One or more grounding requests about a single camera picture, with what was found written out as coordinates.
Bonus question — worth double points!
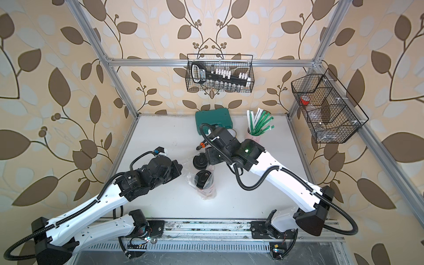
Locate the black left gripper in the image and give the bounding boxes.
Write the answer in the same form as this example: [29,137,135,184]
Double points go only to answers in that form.
[149,159,184,192]

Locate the red milk tea cup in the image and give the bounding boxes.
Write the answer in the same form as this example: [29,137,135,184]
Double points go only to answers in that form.
[194,170,216,200]
[192,153,209,171]

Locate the clear plastic carrier bag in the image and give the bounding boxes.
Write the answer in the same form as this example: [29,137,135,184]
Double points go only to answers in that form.
[182,165,216,200]

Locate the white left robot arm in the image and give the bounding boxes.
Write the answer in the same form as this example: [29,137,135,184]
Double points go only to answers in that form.
[3,155,183,265]

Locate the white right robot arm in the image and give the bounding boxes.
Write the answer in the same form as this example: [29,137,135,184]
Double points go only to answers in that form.
[199,123,359,239]

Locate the orange black cutting pliers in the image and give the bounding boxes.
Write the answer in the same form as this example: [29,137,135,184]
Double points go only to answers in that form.
[196,142,205,150]

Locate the green plastic tool case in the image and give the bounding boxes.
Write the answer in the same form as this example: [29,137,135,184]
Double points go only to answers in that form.
[195,108,233,135]

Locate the pink metal straw bucket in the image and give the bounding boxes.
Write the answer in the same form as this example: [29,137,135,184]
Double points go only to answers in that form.
[246,128,261,143]

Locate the bundle of wrapped straws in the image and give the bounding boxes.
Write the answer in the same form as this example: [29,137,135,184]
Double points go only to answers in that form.
[246,108,274,136]

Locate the black socket set holder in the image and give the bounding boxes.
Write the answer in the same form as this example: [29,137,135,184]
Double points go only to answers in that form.
[187,61,254,87]

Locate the black wire basket back wall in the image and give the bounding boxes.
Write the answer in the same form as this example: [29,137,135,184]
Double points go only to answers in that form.
[185,53,255,93]

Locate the black wire basket wall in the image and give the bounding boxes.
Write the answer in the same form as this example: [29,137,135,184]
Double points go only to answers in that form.
[291,69,369,144]
[185,53,255,93]

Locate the black wire basket right wall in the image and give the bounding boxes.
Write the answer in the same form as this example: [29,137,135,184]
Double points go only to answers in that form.
[291,69,369,144]

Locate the aluminium frame rail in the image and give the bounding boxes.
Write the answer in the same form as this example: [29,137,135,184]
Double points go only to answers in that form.
[68,1,351,115]

